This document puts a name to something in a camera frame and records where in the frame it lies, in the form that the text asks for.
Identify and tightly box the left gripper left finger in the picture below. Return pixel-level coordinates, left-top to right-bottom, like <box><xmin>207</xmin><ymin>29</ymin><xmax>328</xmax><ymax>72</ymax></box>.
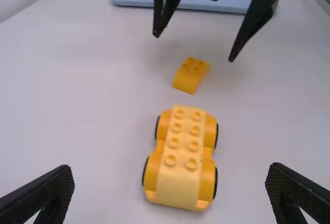
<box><xmin>0</xmin><ymin>164</ymin><xmax>76</xmax><ymax>224</ymax></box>

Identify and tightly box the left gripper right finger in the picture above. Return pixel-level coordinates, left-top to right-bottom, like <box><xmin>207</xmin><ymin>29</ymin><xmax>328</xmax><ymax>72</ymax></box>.
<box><xmin>265</xmin><ymin>162</ymin><xmax>330</xmax><ymax>224</ymax></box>

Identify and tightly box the yellow toy brick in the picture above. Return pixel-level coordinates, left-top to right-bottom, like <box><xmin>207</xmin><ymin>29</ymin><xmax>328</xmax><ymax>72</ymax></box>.
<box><xmin>172</xmin><ymin>57</ymin><xmax>211</xmax><ymax>96</ymax></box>

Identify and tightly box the yellow toy car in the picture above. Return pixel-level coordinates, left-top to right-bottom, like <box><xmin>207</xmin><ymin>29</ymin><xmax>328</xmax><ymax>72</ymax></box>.
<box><xmin>141</xmin><ymin>104</ymin><xmax>220</xmax><ymax>213</ymax></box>

